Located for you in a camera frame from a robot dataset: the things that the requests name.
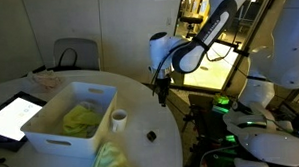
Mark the tablet with lit screen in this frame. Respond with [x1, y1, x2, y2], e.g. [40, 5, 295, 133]
[0, 90, 50, 154]

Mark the yellow towel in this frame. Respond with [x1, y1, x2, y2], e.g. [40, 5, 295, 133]
[60, 103, 105, 140]

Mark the small black ring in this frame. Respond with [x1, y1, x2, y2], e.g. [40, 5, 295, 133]
[146, 129, 158, 144]

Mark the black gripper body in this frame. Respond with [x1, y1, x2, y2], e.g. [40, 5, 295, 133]
[155, 77, 173, 94]

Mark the pale green towel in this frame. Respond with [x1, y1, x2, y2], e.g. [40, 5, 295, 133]
[89, 140, 137, 167]

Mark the grey chair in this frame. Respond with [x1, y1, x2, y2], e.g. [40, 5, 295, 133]
[52, 36, 101, 73]

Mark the white paper cup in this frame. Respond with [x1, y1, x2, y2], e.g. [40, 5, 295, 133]
[109, 108, 129, 134]

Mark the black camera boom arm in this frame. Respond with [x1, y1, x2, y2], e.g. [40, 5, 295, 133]
[217, 36, 252, 58]

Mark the glass door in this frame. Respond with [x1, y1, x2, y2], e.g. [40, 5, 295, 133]
[168, 0, 278, 96]

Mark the black stereo camera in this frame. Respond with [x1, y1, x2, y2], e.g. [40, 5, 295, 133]
[179, 15, 205, 26]

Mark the pink cloth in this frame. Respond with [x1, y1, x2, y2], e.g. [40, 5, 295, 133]
[26, 70, 64, 95]

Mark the white plastic basket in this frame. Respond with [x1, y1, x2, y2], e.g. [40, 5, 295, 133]
[18, 80, 121, 162]

